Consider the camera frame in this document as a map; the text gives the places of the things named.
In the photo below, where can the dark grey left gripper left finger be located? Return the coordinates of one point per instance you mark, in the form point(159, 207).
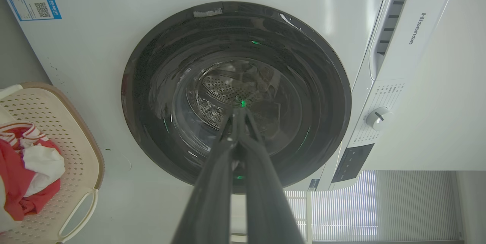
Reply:
point(212, 198)

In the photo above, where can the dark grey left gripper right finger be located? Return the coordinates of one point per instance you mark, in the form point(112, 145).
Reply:
point(265, 202)

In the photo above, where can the beige perforated laundry basket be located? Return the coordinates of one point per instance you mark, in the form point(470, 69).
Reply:
point(72, 149)

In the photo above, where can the black washing machine display panel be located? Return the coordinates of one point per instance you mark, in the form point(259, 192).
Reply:
point(352, 162)

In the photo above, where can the white vertical window blinds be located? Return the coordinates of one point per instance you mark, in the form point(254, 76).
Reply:
point(364, 206)

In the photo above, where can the round dark washing machine door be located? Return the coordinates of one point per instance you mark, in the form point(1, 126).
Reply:
point(235, 96)

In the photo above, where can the white washing machine dial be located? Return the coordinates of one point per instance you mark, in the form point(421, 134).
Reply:
point(378, 117)

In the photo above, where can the white Hisense washing machine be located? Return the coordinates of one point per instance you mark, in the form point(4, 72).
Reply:
point(379, 65)

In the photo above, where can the red and white garment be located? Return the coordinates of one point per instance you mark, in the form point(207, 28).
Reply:
point(26, 175)

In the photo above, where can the blue energy label sticker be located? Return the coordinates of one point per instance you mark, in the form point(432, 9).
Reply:
point(32, 0)

